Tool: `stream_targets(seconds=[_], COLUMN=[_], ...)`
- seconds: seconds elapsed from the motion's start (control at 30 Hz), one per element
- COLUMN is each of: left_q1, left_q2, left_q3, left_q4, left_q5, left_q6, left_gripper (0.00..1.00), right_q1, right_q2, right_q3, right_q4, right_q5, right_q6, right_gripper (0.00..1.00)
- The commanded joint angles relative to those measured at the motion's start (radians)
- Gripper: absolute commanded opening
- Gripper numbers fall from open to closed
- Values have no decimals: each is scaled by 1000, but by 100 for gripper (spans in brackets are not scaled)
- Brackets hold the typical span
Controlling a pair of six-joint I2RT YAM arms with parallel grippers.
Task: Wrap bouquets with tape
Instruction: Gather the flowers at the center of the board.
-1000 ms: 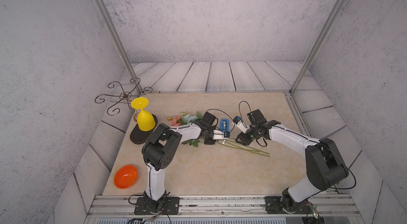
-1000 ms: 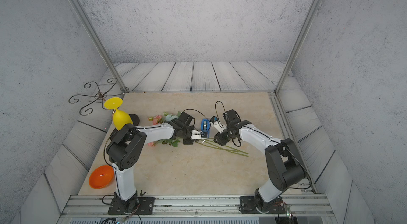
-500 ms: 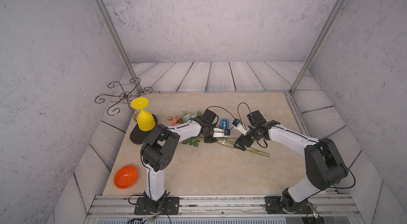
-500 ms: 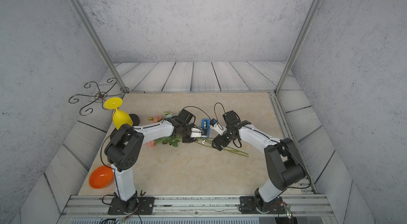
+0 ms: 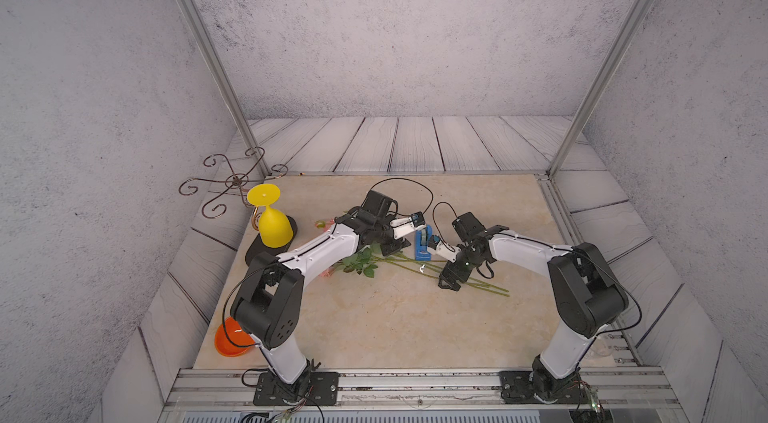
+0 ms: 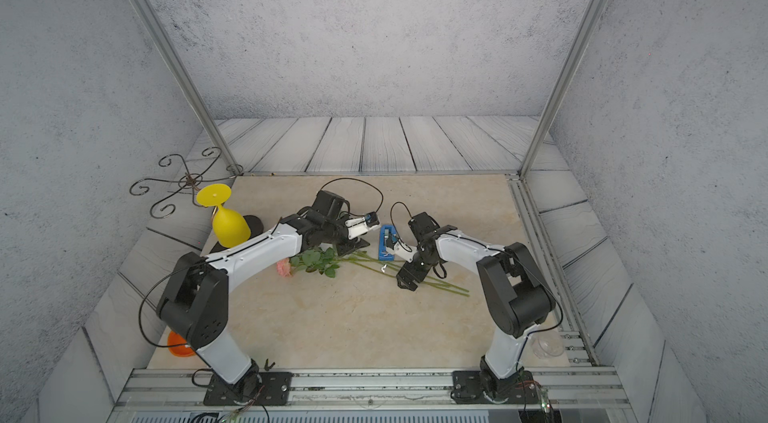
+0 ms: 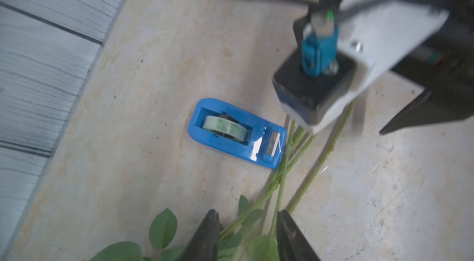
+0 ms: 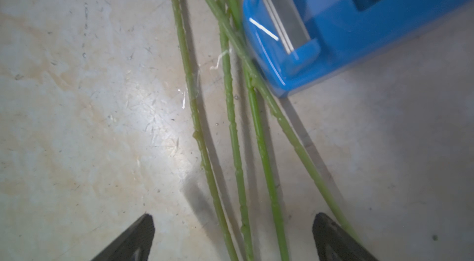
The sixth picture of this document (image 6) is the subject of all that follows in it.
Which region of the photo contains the clear plastic cup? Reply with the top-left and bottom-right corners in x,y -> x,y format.
531,331 -> 565,359

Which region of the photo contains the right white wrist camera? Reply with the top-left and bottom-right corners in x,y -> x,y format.
385,237 -> 416,262

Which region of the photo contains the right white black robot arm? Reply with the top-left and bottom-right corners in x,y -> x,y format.
385,212 -> 560,384

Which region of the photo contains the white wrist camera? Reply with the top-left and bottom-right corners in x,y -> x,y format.
344,212 -> 380,240
385,237 -> 416,262

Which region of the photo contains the aluminium corner post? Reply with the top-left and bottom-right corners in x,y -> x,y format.
518,0 -> 608,180
128,0 -> 243,176

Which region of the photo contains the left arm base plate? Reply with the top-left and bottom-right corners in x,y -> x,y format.
202,371 -> 293,407

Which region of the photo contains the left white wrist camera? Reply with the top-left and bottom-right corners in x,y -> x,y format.
344,212 -> 380,240

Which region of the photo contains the black oval tray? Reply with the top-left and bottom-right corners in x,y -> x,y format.
207,214 -> 265,255

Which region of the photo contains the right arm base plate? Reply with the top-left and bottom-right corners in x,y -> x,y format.
450,370 -> 540,405

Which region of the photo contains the curly metal wire stand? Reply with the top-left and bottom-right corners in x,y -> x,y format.
129,146 -> 244,220

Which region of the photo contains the artificial flower bouquet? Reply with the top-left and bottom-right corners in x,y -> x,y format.
275,245 -> 471,298

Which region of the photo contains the right aluminium corner post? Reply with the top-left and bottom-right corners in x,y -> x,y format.
518,0 -> 608,180

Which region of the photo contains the blue tape dispenser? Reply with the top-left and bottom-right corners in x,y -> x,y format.
378,225 -> 399,261

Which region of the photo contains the left aluminium corner post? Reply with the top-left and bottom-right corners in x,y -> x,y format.
128,0 -> 243,176

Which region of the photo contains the orange plastic bowl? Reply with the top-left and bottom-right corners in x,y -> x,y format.
165,331 -> 196,358

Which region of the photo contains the aluminium rail front frame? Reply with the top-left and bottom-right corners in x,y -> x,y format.
109,367 -> 636,422

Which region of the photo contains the yellow plastic goblet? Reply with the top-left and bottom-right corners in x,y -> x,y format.
196,184 -> 251,248

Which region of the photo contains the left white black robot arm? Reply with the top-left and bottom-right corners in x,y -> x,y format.
156,190 -> 380,386

